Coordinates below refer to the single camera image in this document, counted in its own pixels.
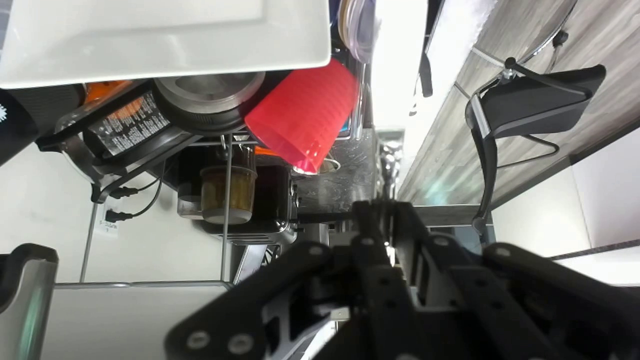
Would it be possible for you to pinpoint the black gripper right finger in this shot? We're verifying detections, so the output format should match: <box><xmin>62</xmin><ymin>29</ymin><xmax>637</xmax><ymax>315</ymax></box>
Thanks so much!
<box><xmin>397</xmin><ymin>201</ymin><xmax>640</xmax><ymax>360</ymax></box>

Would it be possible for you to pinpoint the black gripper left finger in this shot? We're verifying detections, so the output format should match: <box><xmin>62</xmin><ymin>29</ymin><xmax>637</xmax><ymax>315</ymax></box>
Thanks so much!
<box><xmin>163</xmin><ymin>201</ymin><xmax>428</xmax><ymax>360</ymax></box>

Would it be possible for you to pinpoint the red plastic cup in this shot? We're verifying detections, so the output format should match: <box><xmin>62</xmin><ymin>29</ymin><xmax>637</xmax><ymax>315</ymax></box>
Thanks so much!
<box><xmin>246</xmin><ymin>60</ymin><xmax>357</xmax><ymax>173</ymax></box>

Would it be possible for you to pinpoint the steel paper towel dispenser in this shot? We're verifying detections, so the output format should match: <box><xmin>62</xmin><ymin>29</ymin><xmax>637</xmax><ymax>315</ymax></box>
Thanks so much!
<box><xmin>0</xmin><ymin>244</ymin><xmax>58</xmax><ymax>360</ymax></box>

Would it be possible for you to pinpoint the white square plate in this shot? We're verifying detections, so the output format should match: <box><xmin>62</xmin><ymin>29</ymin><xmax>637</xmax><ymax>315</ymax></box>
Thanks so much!
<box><xmin>0</xmin><ymin>0</ymin><xmax>329</xmax><ymax>88</ymax></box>

